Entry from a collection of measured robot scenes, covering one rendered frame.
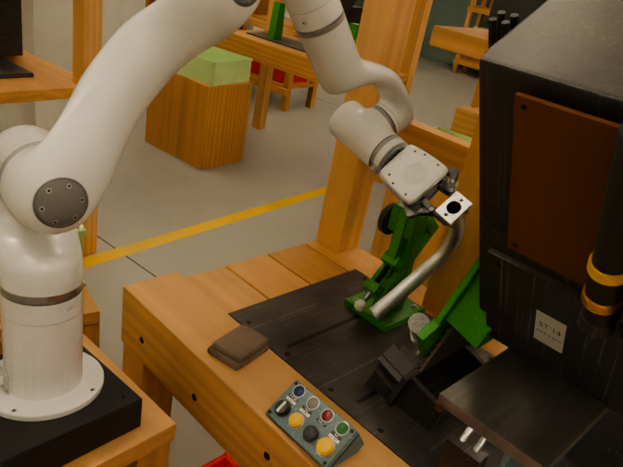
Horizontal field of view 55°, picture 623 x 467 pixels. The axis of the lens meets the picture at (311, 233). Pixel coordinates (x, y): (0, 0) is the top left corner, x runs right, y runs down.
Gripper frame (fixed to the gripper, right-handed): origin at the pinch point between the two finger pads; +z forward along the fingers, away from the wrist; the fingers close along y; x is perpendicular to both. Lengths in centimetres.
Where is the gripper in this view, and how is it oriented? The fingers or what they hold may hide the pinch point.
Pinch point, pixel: (451, 210)
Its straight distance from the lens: 114.7
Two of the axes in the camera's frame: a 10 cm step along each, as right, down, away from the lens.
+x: 2.7, 3.8, 8.9
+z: 6.2, 6.4, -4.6
